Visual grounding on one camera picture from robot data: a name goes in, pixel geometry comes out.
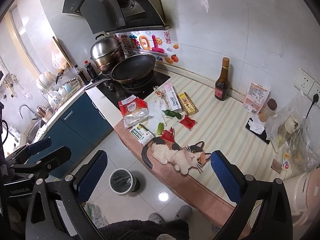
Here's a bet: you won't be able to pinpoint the green white packet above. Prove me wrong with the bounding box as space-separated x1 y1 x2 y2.
130 124 155 146

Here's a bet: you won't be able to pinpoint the red white sugar bag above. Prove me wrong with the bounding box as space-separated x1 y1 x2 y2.
118 95 149 128

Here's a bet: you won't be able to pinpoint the light green vegetable piece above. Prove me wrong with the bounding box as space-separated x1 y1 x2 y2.
157 122 164 135

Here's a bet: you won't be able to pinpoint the white paper sheet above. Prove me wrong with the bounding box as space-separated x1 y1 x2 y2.
147 100 167 132

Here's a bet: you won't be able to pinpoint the red small wrapper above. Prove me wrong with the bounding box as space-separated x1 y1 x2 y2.
179 115 196 130

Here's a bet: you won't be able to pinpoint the green pepper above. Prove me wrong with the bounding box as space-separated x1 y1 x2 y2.
163 109 182 120

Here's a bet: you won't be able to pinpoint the yellow red box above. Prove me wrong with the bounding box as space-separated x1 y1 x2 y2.
178 92 198 116

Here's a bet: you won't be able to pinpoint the white toothpaste box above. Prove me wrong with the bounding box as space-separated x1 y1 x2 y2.
164 83 182 113

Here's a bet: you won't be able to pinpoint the blue kitchen cabinets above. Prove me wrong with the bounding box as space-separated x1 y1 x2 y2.
26 92 114 179

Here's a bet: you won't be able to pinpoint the white trash bucket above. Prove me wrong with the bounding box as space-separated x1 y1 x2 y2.
109 168 140 195

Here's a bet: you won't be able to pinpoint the chrome sink faucet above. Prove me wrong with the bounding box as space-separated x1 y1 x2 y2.
18 103 38 120

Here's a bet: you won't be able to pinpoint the bag of green vegetables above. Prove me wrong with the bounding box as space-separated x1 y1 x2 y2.
83 203 108 228

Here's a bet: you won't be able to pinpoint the pink rice cooker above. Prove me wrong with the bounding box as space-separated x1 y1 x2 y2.
284 168 319 239

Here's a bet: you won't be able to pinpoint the dish rack with bowls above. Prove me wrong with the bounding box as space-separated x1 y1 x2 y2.
36 68 82 110

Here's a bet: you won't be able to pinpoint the black trouser legs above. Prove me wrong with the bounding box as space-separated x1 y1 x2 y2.
99 220 189 239

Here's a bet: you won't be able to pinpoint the dark soy sauce bottle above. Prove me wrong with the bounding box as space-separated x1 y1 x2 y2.
74 64 89 86

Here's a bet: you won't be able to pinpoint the clear plastic bag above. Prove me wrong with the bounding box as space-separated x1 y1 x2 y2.
265 91 319 172

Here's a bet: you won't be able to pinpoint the black white packet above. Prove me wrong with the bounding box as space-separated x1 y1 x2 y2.
245 116 270 144

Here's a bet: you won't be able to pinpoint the red cap sauce bottle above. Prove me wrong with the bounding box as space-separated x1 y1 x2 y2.
84 60 98 80

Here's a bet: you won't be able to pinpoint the grey left slipper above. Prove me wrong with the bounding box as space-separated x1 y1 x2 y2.
148 213 165 225

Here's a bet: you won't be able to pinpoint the black gas stove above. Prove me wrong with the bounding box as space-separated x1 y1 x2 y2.
97 70 170 109

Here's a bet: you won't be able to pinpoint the cat shaped mat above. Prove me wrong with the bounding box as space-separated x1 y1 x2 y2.
141 137 212 175

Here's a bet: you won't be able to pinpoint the brown lid spice jar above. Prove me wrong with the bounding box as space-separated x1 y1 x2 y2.
261 99 278 118

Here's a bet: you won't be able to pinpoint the steel steamer pot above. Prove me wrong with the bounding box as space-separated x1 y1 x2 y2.
90 34 125 72

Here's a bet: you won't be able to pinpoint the pink white refill pouch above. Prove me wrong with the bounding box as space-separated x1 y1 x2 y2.
244 82 271 115

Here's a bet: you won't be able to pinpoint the black wok pan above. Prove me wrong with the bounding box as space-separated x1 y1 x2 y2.
84 54 156 90

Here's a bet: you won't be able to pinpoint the brown vinegar bottle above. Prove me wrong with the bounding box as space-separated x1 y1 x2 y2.
215 57 230 101

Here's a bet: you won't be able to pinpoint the black range hood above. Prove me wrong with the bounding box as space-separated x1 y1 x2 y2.
62 0 171 34

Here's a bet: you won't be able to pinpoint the white wall socket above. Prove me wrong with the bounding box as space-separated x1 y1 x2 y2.
294 69 314 95

